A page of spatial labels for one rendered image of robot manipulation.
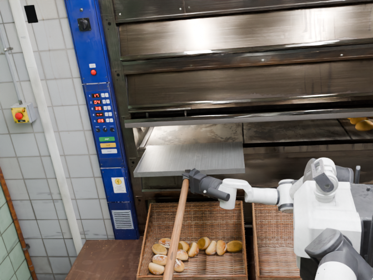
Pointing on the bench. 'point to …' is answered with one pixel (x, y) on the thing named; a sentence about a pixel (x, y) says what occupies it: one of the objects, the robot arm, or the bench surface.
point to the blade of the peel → (191, 159)
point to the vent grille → (122, 219)
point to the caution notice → (119, 185)
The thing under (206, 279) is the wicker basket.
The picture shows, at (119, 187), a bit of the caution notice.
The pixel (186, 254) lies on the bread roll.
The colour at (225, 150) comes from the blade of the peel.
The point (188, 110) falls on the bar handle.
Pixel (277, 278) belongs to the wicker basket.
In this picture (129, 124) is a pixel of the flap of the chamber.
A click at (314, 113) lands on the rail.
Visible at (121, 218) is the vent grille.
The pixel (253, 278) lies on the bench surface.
